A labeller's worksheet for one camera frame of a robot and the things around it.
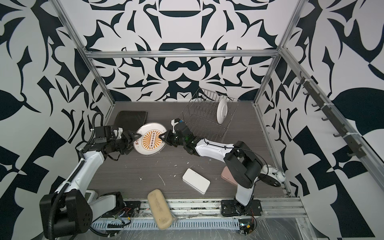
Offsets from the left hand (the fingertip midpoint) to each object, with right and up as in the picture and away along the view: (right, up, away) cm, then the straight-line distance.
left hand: (139, 137), depth 82 cm
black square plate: (-14, +8, +23) cm, 28 cm away
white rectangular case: (+31, -23, -3) cm, 39 cm away
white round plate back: (+6, -3, -1) cm, 7 cm away
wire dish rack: (+35, +12, +26) cm, 45 cm away
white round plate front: (+48, +15, +17) cm, 53 cm away
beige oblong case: (+14, -32, -12) cm, 37 cm away
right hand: (+11, +1, -2) cm, 11 cm away
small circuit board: (+55, -40, -11) cm, 69 cm away
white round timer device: (+68, -18, -8) cm, 71 cm away
